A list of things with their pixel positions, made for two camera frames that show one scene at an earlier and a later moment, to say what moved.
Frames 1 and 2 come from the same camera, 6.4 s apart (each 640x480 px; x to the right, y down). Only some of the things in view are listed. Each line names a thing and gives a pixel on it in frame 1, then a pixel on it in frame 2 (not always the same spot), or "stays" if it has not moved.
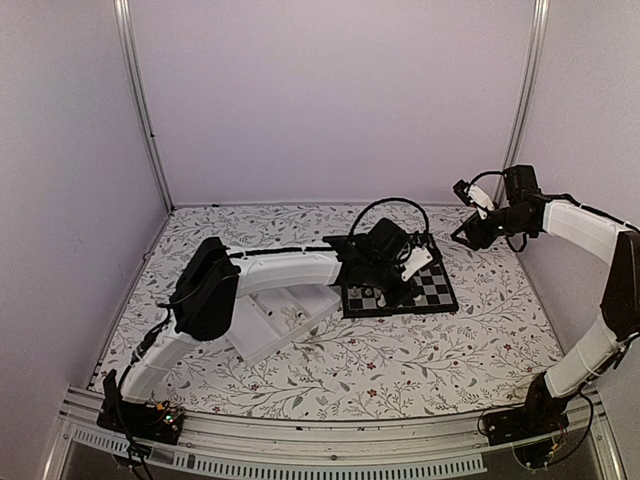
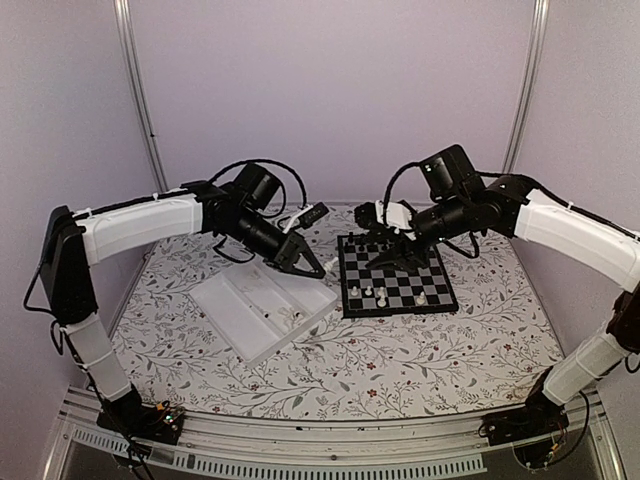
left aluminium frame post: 126,22 stays
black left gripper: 399,298 → 293,245
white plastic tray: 265,323 stays
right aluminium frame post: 522,113 stays
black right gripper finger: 465,228 → 394,255
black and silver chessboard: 433,286 stays
